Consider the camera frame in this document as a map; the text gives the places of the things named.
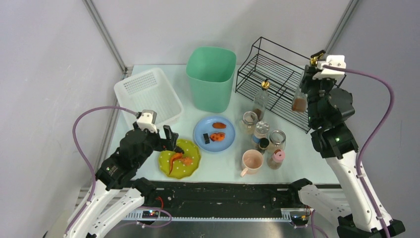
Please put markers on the orange grilled chicken piece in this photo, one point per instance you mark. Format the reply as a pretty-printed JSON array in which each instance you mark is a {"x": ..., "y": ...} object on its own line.
[{"x": 217, "y": 136}]

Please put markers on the black white sushi roll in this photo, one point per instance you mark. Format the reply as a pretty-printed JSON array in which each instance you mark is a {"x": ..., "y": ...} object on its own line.
[{"x": 206, "y": 138}]

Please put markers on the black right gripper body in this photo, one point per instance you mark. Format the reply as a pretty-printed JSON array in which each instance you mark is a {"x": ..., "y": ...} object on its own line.
[{"x": 307, "y": 84}]

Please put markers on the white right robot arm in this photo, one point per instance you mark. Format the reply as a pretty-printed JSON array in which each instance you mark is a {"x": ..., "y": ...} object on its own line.
[{"x": 366, "y": 217}]

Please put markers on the glass oil bottle gold cap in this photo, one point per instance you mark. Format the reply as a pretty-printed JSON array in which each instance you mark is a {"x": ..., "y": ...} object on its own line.
[{"x": 261, "y": 100}]

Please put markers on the green polka dot plate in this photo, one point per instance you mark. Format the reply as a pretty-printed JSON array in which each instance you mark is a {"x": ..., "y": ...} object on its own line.
[{"x": 180, "y": 171}]

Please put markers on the glass jar with light powder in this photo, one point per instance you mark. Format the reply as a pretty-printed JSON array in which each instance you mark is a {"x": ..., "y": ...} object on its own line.
[{"x": 248, "y": 122}]

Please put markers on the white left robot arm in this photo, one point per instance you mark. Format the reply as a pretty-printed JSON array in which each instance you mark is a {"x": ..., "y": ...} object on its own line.
[{"x": 91, "y": 217}]

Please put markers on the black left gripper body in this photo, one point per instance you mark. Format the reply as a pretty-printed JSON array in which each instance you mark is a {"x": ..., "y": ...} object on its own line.
[{"x": 164, "y": 142}]

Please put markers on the large glass jar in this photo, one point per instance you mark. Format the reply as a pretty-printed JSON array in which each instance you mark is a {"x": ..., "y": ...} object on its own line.
[{"x": 277, "y": 140}]

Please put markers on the blue plate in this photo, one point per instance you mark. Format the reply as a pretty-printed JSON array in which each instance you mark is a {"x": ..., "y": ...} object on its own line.
[{"x": 205, "y": 126}]

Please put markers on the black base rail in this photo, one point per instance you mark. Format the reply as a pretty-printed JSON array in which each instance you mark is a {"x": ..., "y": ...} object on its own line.
[{"x": 232, "y": 201}]

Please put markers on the green plastic bin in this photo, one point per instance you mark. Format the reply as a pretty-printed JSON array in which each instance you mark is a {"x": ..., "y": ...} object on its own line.
[{"x": 210, "y": 72}]

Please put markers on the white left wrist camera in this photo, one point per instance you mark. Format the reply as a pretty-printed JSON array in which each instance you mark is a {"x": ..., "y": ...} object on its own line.
[{"x": 146, "y": 120}]

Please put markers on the small orange chicken piece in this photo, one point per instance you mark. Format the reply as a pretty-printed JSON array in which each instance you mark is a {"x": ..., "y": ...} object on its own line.
[{"x": 219, "y": 125}]

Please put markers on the pink lid spice jar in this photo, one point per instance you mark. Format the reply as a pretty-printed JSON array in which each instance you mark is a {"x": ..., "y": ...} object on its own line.
[{"x": 276, "y": 159}]

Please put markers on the orange chicken wing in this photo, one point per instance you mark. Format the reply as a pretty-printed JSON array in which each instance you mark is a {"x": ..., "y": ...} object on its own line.
[{"x": 175, "y": 157}]

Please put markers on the black wire rack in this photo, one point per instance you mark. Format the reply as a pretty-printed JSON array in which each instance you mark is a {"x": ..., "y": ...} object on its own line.
[{"x": 282, "y": 67}]

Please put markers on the white perforated plastic basket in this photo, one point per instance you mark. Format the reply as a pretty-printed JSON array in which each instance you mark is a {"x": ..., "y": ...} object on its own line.
[{"x": 150, "y": 90}]

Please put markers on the orange fried nugget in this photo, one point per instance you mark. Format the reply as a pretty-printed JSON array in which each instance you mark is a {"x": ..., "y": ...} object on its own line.
[{"x": 187, "y": 161}]

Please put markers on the black sea cucumber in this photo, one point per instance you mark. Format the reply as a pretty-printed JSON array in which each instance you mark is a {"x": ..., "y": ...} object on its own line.
[{"x": 179, "y": 150}]

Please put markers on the spice shaker white lid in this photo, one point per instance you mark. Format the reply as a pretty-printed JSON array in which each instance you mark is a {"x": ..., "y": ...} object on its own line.
[{"x": 261, "y": 130}]

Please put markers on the pink mug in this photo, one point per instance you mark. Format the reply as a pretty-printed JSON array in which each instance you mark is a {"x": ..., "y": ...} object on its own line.
[{"x": 252, "y": 161}]

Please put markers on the small black cap spice bottle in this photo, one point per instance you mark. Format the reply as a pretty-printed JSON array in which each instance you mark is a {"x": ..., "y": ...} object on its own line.
[{"x": 263, "y": 145}]

